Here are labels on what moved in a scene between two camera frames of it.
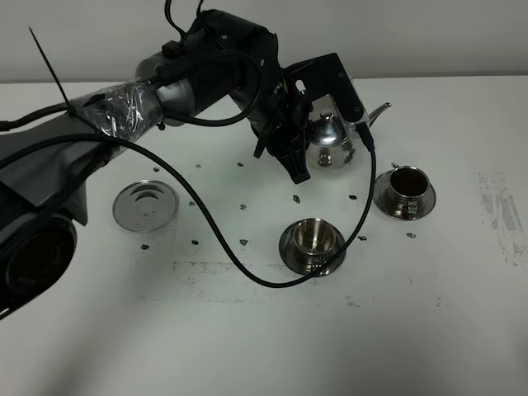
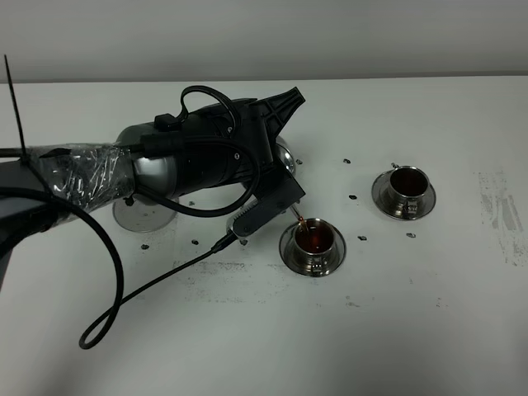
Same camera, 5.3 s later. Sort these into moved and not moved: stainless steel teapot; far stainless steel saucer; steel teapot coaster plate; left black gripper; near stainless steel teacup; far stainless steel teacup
Moved: left black gripper; stainless steel teapot
Not moved: far stainless steel teacup; steel teapot coaster plate; near stainless steel teacup; far stainless steel saucer
